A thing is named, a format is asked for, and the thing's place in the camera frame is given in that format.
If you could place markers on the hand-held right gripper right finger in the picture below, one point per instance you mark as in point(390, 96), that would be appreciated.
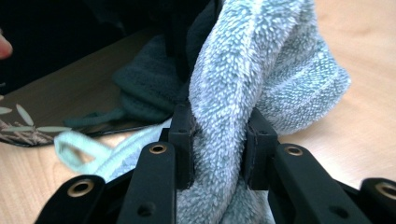
point(260, 155)

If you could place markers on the light blue striped towel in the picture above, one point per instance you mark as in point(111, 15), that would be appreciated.
point(236, 77)

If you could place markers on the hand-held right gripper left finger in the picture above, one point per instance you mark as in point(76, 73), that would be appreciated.
point(184, 149)

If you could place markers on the black floral lacquer tray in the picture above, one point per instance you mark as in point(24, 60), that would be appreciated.
point(62, 87)

